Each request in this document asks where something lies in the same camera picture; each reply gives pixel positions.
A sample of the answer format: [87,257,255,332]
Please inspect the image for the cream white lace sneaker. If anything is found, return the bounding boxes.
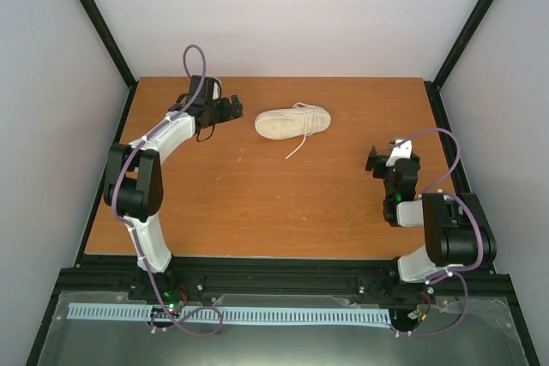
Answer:
[254,106,331,140]

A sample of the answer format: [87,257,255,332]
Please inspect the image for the white shoelace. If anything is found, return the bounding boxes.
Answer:
[285,102,318,160]

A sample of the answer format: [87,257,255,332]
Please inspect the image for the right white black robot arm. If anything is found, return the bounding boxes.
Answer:
[365,145,497,284]

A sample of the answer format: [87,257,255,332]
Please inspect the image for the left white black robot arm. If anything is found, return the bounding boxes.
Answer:
[103,95,244,300]

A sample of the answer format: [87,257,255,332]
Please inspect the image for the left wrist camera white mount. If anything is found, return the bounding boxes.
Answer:
[189,75,221,105]

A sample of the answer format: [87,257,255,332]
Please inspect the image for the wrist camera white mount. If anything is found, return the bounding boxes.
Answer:
[189,75,221,105]
[386,139,413,167]

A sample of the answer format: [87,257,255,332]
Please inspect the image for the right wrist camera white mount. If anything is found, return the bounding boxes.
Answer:
[386,139,413,167]

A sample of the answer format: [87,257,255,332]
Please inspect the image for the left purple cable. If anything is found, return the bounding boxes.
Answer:
[110,44,224,337]

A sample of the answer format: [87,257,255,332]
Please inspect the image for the grey metal base plate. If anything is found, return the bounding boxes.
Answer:
[39,292,527,365]

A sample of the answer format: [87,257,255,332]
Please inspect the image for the black aluminium frame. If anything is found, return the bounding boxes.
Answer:
[27,0,540,365]

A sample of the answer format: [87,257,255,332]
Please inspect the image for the light blue slotted cable duct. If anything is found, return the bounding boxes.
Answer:
[66,303,391,327]

